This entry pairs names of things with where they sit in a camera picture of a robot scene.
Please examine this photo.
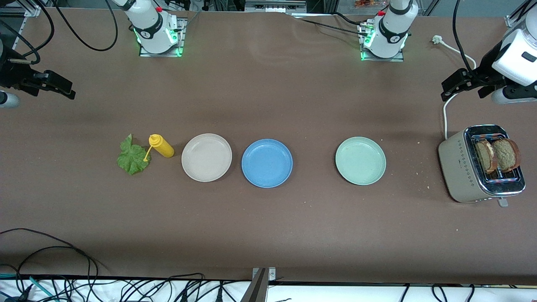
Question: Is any brown bread slice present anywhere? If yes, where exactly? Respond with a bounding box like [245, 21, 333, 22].
[492, 138, 521, 172]
[475, 140, 498, 174]

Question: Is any green lettuce leaf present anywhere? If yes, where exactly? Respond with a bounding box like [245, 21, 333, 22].
[117, 134, 151, 176]

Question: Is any yellow squeeze bottle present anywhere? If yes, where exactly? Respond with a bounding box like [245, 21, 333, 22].
[143, 134, 175, 162]

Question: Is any mint green plate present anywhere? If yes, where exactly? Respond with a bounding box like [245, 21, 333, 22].
[335, 137, 386, 185]

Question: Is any beige plate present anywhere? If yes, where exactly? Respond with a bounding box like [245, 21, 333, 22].
[181, 133, 232, 182]

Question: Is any blue plate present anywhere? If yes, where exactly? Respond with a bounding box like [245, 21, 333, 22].
[241, 139, 293, 188]

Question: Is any beige chrome toaster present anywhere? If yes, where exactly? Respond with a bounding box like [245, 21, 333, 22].
[438, 125, 526, 208]

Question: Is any grey metal box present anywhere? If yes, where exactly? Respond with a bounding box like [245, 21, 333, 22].
[245, 0, 308, 13]

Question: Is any white toaster power cord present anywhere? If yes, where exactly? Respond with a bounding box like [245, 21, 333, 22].
[432, 35, 477, 140]

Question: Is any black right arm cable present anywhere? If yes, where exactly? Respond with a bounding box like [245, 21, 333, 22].
[0, 0, 119, 65]

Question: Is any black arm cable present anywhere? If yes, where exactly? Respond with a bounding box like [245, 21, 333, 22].
[0, 0, 119, 65]
[452, 0, 477, 72]

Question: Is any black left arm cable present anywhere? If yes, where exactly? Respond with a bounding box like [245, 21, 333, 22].
[452, 0, 477, 72]

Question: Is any aluminium frame profile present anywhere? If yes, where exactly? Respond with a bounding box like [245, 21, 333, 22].
[506, 0, 537, 28]
[0, 0, 40, 17]

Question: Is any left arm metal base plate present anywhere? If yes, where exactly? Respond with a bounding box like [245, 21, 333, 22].
[360, 21, 404, 62]

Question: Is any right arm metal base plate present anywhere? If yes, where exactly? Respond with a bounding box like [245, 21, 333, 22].
[139, 18, 187, 57]

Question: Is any black base cable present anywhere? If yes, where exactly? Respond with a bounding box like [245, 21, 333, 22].
[299, 12, 370, 36]

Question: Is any long looped black cable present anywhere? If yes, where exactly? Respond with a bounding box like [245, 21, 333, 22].
[0, 229, 99, 290]

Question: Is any teal cable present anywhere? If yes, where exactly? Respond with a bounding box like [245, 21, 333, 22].
[0, 273, 57, 302]

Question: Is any grey aluminium bracket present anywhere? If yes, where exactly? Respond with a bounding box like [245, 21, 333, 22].
[241, 268, 276, 302]

